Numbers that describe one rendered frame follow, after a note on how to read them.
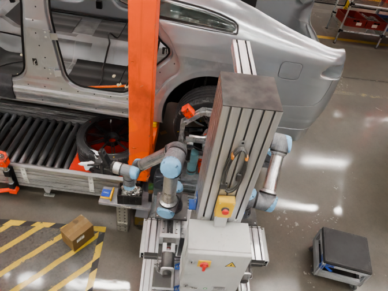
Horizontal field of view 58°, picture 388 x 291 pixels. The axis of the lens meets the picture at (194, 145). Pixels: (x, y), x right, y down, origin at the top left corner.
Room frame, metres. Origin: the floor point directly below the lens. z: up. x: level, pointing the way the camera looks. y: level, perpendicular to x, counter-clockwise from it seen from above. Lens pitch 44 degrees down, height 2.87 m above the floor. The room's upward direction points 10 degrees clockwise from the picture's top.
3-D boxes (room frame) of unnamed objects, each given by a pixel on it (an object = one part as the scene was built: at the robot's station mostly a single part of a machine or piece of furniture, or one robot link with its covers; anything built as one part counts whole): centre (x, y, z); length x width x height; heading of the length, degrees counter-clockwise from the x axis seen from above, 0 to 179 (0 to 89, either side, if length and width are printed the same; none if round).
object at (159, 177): (2.26, 0.23, 0.26); 0.42 x 0.18 x 0.35; 3
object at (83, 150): (2.39, 0.79, 0.39); 0.66 x 0.66 x 0.24
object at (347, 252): (1.70, -1.43, 0.17); 0.43 x 0.36 x 0.34; 85
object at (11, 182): (1.89, 1.59, 0.30); 0.09 x 0.05 x 0.50; 93
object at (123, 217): (1.75, 0.51, 0.21); 0.10 x 0.10 x 0.42; 3
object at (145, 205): (1.75, 0.48, 0.44); 0.43 x 0.17 x 0.03; 93
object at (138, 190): (1.75, 0.45, 0.51); 0.20 x 0.14 x 0.13; 98
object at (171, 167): (1.35, 0.10, 1.19); 0.15 x 0.12 x 0.55; 172
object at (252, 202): (1.54, -0.42, 0.98); 0.13 x 0.12 x 0.14; 83
